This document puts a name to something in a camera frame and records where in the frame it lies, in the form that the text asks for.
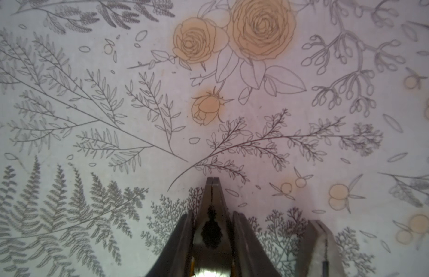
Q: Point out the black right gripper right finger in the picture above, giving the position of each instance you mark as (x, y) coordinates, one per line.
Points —
(250, 258)

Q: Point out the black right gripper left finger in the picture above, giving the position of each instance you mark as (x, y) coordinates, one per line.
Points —
(175, 258)

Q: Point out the yellow black handled pliers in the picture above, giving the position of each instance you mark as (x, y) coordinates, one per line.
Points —
(318, 254)

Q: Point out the floral patterned table mat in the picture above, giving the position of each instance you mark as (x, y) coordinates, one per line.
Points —
(114, 113)

